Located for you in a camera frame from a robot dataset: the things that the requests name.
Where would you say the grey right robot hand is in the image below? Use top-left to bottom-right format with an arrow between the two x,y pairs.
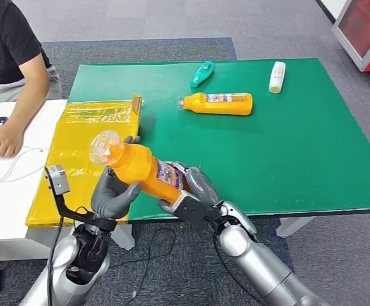
158,161 -> 220,216

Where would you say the orange bottle with clear cap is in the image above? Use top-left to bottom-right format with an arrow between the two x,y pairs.
177,92 -> 254,117
89,129 -> 193,206

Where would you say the green plastic bottle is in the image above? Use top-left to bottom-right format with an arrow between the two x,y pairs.
190,61 -> 215,89

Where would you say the white plastic bottle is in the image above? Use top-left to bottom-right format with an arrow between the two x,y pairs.
269,61 -> 286,94

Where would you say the white table leg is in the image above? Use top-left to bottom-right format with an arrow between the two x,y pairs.
110,224 -> 137,251
275,216 -> 315,238

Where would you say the yellow film wrapped box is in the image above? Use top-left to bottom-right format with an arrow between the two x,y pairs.
25,94 -> 143,228

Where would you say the white table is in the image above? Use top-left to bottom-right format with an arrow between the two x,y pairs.
0,99 -> 77,263

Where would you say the red and white cabinet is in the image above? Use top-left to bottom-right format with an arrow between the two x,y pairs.
331,0 -> 370,73

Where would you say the person's hand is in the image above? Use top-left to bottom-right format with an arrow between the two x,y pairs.
0,124 -> 23,158

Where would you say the person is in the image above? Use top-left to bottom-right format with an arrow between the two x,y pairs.
0,0 -> 63,158

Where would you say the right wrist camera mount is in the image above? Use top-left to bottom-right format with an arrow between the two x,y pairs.
172,190 -> 223,231

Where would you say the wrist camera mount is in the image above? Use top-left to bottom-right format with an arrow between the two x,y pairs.
172,190 -> 223,231
45,164 -> 119,233

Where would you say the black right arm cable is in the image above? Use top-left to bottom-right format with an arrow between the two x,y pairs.
212,219 -> 266,306

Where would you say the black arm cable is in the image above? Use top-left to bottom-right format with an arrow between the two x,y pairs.
212,219 -> 266,306
46,207 -> 88,306

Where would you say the black floor cable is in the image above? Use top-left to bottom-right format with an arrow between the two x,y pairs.
108,228 -> 177,302

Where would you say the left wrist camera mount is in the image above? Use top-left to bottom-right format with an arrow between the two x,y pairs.
45,164 -> 119,233

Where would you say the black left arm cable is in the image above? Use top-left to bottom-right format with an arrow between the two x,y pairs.
46,207 -> 88,306

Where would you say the thin white cable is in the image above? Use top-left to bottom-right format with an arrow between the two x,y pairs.
0,146 -> 49,184

